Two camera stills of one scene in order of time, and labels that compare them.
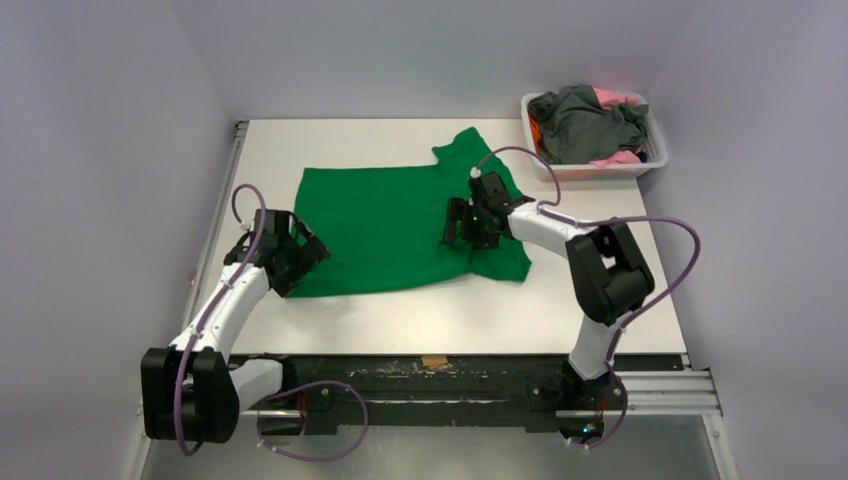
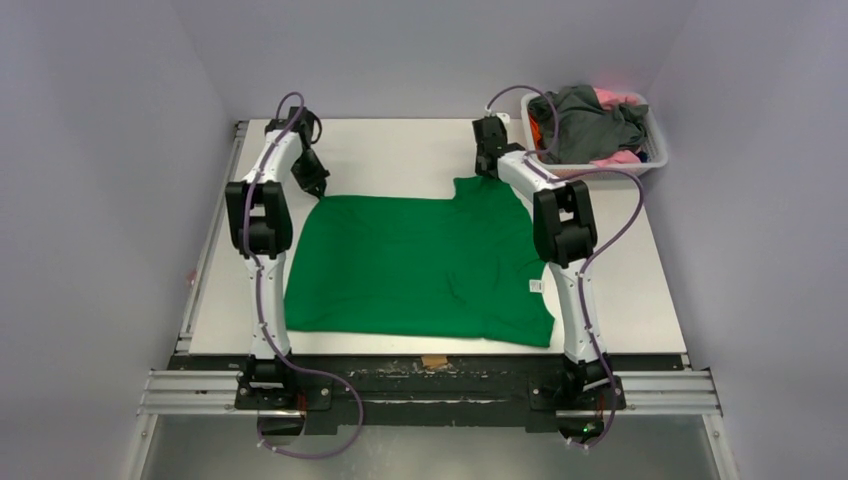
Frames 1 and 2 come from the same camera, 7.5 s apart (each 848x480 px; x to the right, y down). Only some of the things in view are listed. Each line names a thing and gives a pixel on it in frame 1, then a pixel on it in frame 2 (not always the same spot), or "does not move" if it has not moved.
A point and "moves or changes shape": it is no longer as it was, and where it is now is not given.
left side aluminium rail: x=227 y=173 does not move
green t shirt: x=386 y=226 moves or changes shape
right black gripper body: x=465 y=220 -> x=484 y=164
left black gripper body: x=292 y=253 -> x=304 y=166
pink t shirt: x=609 y=100 does not move
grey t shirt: x=577 y=129 does not move
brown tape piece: x=433 y=361 does not move
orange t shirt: x=536 y=133 does not move
